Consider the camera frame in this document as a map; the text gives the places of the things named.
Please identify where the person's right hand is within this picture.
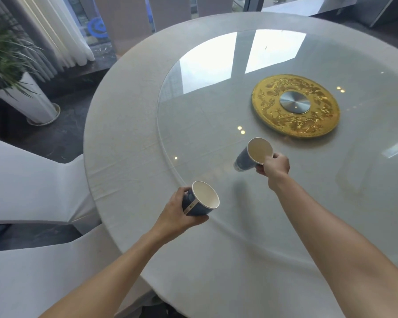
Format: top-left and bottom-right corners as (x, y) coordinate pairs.
(255, 153), (290, 189)

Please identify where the person's left hand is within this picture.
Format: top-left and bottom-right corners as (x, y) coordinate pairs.
(153, 187), (209, 240)

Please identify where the blue paper cup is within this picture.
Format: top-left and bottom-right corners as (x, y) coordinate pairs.
(233, 138), (274, 172)
(182, 181), (220, 217)

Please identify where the person's left forearm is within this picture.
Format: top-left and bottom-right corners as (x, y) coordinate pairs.
(36, 228), (173, 318)

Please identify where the person's right forearm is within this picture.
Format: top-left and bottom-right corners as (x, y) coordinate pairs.
(268, 172), (398, 318)

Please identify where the round glass turntable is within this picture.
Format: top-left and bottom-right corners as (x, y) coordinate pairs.
(157, 29), (398, 272)

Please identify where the gold dragon turntable base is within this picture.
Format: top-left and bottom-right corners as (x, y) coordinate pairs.
(251, 75), (341, 139)

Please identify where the white tablecloth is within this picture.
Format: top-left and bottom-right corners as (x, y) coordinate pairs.
(83, 11), (398, 318)

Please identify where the white covered chair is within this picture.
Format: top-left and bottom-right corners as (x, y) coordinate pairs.
(145, 0), (193, 33)
(0, 223), (160, 318)
(95, 0), (153, 54)
(0, 136), (101, 235)

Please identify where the white tall plant pot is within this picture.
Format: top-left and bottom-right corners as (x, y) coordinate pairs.
(0, 71), (61, 125)

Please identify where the white curtain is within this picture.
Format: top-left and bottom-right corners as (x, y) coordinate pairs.
(11, 0), (96, 68)

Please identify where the grey curtain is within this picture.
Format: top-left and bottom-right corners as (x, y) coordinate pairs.
(0, 0), (58, 83)

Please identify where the green potted plant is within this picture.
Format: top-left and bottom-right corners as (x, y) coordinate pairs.
(0, 16), (44, 103)

